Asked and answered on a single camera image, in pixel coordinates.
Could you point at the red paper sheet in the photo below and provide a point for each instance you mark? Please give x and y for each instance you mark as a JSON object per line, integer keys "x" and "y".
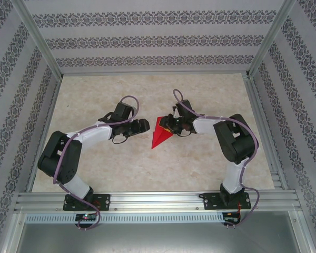
{"x": 158, "y": 137}

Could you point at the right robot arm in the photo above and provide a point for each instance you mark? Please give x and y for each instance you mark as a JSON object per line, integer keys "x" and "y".
{"x": 234, "y": 142}

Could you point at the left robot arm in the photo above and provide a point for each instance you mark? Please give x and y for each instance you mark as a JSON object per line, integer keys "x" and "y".
{"x": 65, "y": 158}

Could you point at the grey sheet metal tray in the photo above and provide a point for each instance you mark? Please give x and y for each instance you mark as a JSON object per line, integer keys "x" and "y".
{"x": 158, "y": 239}

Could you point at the aluminium mounting rail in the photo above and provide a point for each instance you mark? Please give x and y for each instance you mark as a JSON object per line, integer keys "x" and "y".
{"x": 158, "y": 200}

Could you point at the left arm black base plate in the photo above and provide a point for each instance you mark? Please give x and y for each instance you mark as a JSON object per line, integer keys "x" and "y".
{"x": 102, "y": 201}

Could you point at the aluminium side rail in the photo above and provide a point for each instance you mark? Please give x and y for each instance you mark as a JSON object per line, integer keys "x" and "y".
{"x": 264, "y": 131}
{"x": 46, "y": 129}

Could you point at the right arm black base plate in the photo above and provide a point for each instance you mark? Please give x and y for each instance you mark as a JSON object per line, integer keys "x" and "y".
{"x": 213, "y": 201}

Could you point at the right aluminium frame post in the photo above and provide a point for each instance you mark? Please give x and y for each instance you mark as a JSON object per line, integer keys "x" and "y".
{"x": 272, "y": 34}

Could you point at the aluminium frame post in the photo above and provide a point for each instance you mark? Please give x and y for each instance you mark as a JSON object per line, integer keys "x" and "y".
{"x": 272, "y": 34}
{"x": 37, "y": 37}

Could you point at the left aluminium frame post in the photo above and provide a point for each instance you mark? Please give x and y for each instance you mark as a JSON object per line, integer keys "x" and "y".
{"x": 37, "y": 37}

